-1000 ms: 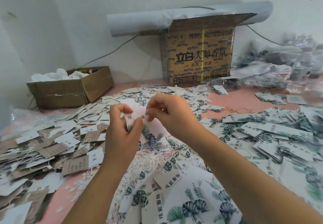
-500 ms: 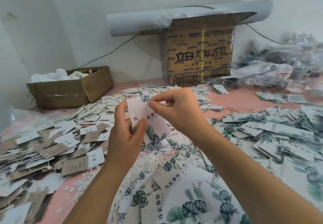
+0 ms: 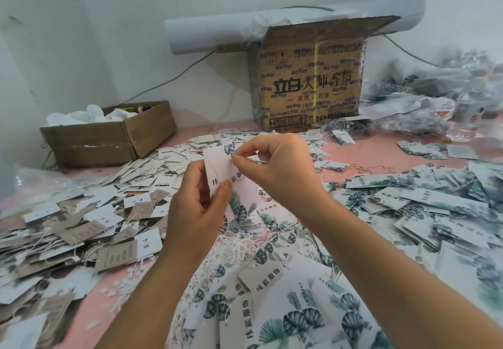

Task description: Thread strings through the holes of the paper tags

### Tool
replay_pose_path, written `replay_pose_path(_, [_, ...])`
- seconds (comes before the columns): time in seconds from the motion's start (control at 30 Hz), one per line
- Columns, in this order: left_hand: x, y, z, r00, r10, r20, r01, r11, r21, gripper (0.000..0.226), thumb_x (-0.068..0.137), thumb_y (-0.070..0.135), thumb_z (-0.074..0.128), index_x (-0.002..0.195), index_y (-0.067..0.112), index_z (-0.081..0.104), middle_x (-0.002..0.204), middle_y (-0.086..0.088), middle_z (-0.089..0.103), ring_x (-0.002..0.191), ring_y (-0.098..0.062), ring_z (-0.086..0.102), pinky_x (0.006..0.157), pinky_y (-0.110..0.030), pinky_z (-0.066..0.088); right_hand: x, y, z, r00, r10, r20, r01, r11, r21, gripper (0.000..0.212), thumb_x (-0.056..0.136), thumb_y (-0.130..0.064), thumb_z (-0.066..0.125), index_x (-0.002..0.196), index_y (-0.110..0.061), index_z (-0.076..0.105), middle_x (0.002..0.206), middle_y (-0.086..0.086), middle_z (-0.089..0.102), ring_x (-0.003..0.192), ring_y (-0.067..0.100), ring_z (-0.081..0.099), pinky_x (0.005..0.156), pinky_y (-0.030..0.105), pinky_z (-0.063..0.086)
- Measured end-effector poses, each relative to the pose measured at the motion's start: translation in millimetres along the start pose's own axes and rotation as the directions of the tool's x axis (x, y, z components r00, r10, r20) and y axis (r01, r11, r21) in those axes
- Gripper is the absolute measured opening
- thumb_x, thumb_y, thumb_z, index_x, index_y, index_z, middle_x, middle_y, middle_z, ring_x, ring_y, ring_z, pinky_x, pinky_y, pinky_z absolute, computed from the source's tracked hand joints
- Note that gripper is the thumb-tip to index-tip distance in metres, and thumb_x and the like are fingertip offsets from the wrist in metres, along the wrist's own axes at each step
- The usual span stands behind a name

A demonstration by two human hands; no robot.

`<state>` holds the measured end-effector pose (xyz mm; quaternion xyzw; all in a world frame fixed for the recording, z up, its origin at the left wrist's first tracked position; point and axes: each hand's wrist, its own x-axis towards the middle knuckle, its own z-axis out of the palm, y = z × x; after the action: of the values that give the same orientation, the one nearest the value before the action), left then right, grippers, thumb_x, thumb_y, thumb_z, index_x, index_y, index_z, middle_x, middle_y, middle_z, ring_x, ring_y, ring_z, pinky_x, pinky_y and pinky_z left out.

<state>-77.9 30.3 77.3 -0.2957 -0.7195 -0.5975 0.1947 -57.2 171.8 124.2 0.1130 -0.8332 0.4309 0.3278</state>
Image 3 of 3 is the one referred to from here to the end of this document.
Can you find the person's left hand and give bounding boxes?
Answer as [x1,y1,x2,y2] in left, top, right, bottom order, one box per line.
[161,160,234,271]

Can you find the person's right hand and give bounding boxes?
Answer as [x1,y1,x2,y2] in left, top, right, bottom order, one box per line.
[232,133,331,220]

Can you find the pile of white strings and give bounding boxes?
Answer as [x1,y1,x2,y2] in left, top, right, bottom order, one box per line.
[106,231,260,338]

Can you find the single white leaf print tag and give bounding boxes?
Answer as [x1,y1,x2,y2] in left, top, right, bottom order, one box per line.
[203,145,264,232]

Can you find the heap of small tags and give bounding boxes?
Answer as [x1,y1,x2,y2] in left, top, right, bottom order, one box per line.
[98,128,352,197]

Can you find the pile of brown white tags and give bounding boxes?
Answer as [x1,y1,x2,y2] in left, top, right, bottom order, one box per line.
[0,180,176,349]

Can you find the pile of green leaf tags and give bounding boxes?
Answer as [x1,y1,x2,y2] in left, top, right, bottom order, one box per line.
[182,162,503,349]

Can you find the person's right forearm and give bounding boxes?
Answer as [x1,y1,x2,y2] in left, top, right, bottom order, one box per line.
[302,202,503,349]

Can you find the person's left forearm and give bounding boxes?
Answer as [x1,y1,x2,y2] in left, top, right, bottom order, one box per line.
[96,254,207,349]

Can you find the large printed cardboard box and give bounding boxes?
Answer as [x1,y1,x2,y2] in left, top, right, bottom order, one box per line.
[248,15,402,134]

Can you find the small open cardboard box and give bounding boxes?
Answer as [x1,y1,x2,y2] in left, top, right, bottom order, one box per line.
[40,100,179,169]

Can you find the white crumpled material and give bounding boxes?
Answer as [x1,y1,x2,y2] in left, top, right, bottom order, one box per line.
[46,104,139,127]

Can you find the clear plastic bag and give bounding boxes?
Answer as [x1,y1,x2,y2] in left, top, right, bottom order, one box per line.
[9,166,78,204]

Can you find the white roll in plastic wrap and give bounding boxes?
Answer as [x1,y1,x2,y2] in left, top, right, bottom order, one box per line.
[165,0,427,56]

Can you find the heap of clear plastic bags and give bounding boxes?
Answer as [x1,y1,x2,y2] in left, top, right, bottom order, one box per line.
[355,46,503,143]

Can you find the black cable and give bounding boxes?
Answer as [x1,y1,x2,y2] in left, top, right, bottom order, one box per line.
[116,50,216,106]

